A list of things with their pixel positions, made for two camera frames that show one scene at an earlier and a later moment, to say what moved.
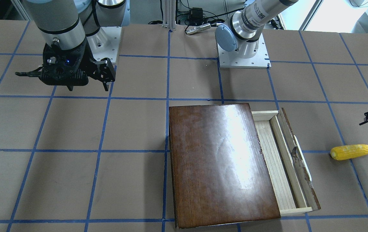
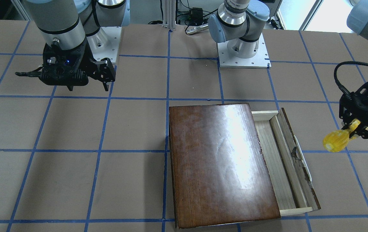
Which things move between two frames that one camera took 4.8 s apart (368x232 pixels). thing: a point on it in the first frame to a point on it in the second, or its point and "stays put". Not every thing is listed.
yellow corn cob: (345, 152) to (336, 140)
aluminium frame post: (169, 14) stays put
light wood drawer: (288, 163) stays put
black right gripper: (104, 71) stays put
